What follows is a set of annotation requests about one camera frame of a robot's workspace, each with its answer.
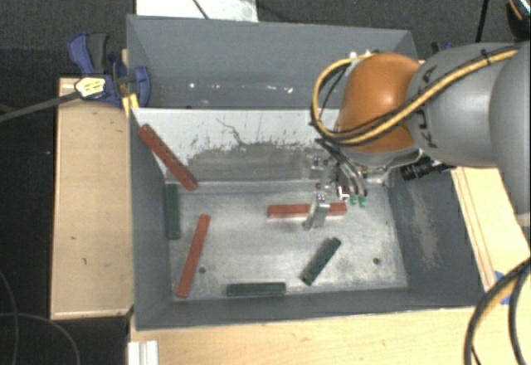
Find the red-brown block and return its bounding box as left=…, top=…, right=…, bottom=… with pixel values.
left=137, top=124, right=199, bottom=192
left=175, top=213, right=212, bottom=299
left=266, top=202, right=348, bottom=221

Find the dark green flat block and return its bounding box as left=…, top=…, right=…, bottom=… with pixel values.
left=164, top=183, right=183, bottom=241
left=226, top=281, right=288, bottom=297
left=300, top=236, right=343, bottom=286

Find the black cylinder on white bracket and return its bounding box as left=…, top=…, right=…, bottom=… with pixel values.
left=366, top=155, right=455, bottom=187

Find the grey metal bin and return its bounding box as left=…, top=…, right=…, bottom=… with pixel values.
left=125, top=13, right=486, bottom=331

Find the pale wood flat board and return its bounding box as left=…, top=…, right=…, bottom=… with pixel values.
left=50, top=73, right=136, bottom=321

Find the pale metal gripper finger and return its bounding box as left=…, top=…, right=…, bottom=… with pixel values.
left=302, top=201, right=319, bottom=231
left=314, top=192, right=332, bottom=229

